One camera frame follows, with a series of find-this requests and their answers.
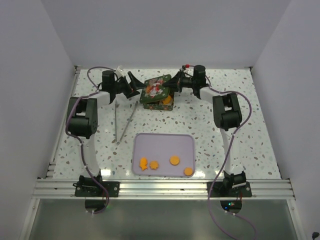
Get gold tin lid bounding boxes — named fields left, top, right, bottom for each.
left=139, top=74, right=172, bottom=104

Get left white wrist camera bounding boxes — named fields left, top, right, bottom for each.
left=114, top=65, right=126, bottom=79

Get lilac plastic tray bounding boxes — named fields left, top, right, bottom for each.
left=132, top=133, right=196, bottom=177

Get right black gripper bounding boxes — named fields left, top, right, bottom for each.
left=162, top=70, right=197, bottom=93

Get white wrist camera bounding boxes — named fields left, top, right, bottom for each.
left=114, top=65, right=126, bottom=79
left=179, top=64, right=190, bottom=74

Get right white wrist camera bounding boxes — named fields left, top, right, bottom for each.
left=179, top=64, right=190, bottom=74

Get orange flower cookie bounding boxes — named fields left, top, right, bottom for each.
left=149, top=161, right=159, bottom=170

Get aluminium front rail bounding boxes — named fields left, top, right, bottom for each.
left=32, top=179, right=295, bottom=200

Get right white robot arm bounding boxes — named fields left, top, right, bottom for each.
left=163, top=65, right=247, bottom=197

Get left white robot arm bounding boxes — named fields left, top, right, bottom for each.
left=65, top=67, right=147, bottom=197

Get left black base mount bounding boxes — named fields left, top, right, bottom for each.
left=72, top=175, right=120, bottom=198

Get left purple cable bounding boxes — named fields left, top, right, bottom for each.
left=64, top=66, right=117, bottom=201

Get green cookie tin box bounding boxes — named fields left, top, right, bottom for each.
left=140, top=93, right=175, bottom=111

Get orange dotted round cookie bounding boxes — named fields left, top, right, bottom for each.
left=169, top=155, right=180, bottom=166

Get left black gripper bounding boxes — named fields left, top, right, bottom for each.
left=112, top=71, right=147, bottom=99

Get metal tongs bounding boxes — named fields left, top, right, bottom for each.
left=114, top=100, right=139, bottom=146

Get orange fish cookie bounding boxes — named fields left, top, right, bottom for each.
left=139, top=157, right=148, bottom=171
left=160, top=95, right=173, bottom=106

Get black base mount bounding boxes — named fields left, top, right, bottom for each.
left=72, top=175, right=120, bottom=198
left=206, top=170, right=253, bottom=198

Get orange plain round cookie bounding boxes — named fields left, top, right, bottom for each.
left=183, top=167, right=194, bottom=176

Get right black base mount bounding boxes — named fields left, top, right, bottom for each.
left=206, top=170, right=253, bottom=198

